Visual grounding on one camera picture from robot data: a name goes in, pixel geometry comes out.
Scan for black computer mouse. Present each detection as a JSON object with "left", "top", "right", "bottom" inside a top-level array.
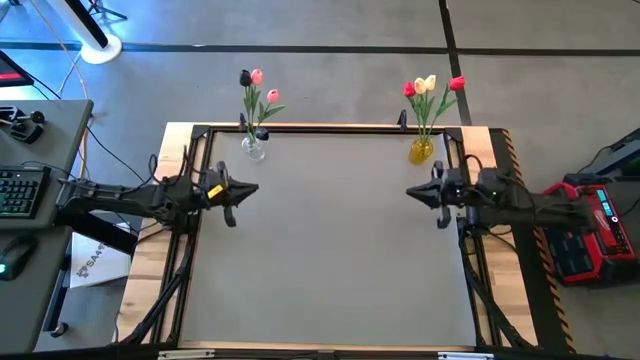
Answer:
[{"left": 0, "top": 234, "right": 39, "bottom": 281}]

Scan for black aluminium frame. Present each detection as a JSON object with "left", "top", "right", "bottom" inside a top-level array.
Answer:
[{"left": 112, "top": 122, "right": 539, "bottom": 354}]

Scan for pink tulips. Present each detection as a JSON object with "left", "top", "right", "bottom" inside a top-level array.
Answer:
[{"left": 252, "top": 88, "right": 287, "bottom": 144}]

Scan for grey desk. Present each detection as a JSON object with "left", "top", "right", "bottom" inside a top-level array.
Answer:
[{"left": 0, "top": 98, "right": 95, "bottom": 355}]

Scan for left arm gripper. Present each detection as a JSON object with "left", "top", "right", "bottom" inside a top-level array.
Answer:
[{"left": 200, "top": 160, "right": 260, "bottom": 229}]

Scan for black monitor with red line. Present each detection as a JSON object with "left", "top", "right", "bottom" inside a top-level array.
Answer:
[{"left": 0, "top": 49, "right": 35, "bottom": 89}]

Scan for yellow glass vase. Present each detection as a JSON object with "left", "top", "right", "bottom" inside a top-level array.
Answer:
[{"left": 408, "top": 137, "right": 435, "bottom": 166}]

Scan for grey table mat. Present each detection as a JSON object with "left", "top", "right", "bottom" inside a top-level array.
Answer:
[{"left": 178, "top": 130, "right": 478, "bottom": 350}]

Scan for white floor stand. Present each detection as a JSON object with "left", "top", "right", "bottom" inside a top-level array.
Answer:
[{"left": 49, "top": 0, "right": 124, "bottom": 66}]

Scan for cream artificial tulip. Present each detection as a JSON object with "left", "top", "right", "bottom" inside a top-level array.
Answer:
[{"left": 413, "top": 77, "right": 430, "bottom": 144}]

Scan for black desk clamp device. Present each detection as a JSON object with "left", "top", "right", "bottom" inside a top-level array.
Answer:
[{"left": 0, "top": 104, "right": 46, "bottom": 145}]

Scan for beige floor cable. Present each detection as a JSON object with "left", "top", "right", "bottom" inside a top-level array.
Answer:
[{"left": 27, "top": 0, "right": 91, "bottom": 101}]

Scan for short green flower stem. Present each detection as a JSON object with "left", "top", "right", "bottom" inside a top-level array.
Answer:
[{"left": 423, "top": 74, "right": 438, "bottom": 144}]

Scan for pink artificial tulip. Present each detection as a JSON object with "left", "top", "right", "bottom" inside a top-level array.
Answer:
[{"left": 249, "top": 68, "right": 265, "bottom": 144}]

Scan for black keyboard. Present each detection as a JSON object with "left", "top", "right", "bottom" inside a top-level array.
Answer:
[{"left": 0, "top": 165, "right": 53, "bottom": 220}]

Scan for clear glass vase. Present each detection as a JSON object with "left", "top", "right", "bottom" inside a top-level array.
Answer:
[{"left": 241, "top": 134, "right": 267, "bottom": 161}]

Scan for silver metal bracket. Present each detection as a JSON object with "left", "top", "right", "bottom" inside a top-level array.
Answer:
[
  {"left": 437, "top": 351, "right": 495, "bottom": 360},
  {"left": 157, "top": 349, "right": 216, "bottom": 360}
]

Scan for black beam with hazard stripes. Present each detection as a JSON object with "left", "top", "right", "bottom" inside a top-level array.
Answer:
[{"left": 487, "top": 127, "right": 577, "bottom": 355}]

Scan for black floor cable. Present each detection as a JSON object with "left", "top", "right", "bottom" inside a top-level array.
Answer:
[{"left": 85, "top": 124, "right": 149, "bottom": 184}]

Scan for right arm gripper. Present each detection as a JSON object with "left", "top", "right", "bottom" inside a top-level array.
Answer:
[{"left": 405, "top": 160, "right": 467, "bottom": 230}]

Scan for red black tool case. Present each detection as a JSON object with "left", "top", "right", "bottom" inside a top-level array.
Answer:
[{"left": 542, "top": 180, "right": 639, "bottom": 287}]

